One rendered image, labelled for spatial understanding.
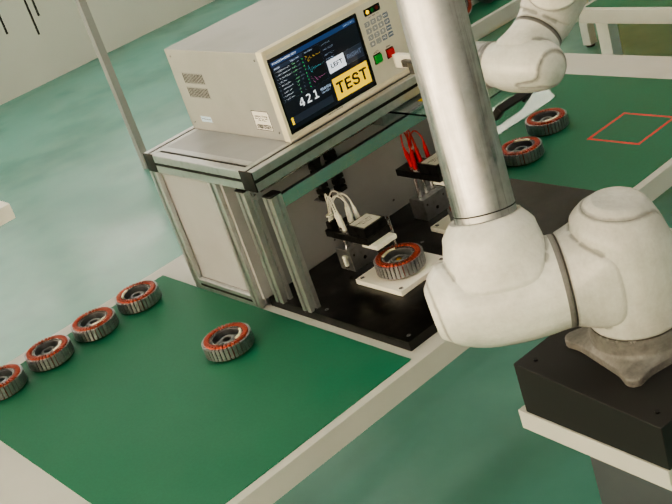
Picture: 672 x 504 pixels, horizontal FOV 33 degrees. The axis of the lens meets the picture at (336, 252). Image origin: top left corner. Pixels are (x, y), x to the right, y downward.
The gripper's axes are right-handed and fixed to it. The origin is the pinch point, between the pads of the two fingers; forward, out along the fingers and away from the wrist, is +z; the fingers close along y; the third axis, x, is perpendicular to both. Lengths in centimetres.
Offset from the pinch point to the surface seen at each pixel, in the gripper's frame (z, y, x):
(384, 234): 0.9, -18.7, -33.0
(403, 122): 5.9, -0.8, -14.8
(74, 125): 496, 130, -117
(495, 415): 28, 19, -118
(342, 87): 9.4, -11.6, -1.6
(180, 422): 3, -79, -43
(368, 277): 1.4, -26.0, -40.0
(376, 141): 5.9, -9.6, -15.2
